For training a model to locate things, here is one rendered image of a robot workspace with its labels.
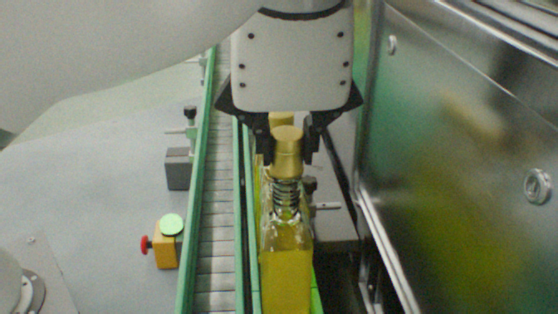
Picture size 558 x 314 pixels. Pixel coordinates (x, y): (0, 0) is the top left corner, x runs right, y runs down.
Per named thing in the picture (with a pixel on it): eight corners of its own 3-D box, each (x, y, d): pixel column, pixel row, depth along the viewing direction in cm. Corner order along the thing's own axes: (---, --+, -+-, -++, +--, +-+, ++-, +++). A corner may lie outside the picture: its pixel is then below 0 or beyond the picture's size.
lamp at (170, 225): (182, 237, 86) (180, 224, 85) (159, 237, 86) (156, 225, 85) (184, 222, 90) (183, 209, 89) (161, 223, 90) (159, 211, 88)
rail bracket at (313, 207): (339, 250, 76) (345, 184, 69) (299, 252, 75) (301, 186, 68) (335, 234, 79) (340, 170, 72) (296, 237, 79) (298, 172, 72)
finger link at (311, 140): (339, 91, 42) (331, 143, 47) (305, 92, 42) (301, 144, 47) (345, 114, 40) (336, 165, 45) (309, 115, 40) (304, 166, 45)
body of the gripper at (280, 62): (354, -42, 36) (338, 75, 44) (225, -42, 35) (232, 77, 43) (376, 1, 30) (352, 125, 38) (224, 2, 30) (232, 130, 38)
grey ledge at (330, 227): (354, 278, 83) (360, 231, 77) (306, 282, 82) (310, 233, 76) (292, 85, 164) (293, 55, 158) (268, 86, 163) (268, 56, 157)
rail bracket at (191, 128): (201, 166, 99) (195, 110, 92) (167, 168, 98) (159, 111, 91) (202, 157, 102) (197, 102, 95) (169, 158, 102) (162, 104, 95)
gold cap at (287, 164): (305, 179, 45) (307, 140, 42) (270, 180, 44) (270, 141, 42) (301, 160, 48) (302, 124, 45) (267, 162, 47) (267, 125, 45)
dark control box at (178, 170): (199, 190, 113) (197, 161, 108) (168, 191, 112) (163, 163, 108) (201, 172, 120) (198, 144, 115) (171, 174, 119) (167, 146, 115)
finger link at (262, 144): (269, 93, 42) (268, 145, 47) (234, 94, 42) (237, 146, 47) (271, 115, 40) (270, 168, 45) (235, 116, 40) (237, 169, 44)
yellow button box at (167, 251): (192, 269, 89) (188, 240, 86) (154, 271, 89) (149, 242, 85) (194, 245, 95) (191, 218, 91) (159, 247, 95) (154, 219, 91)
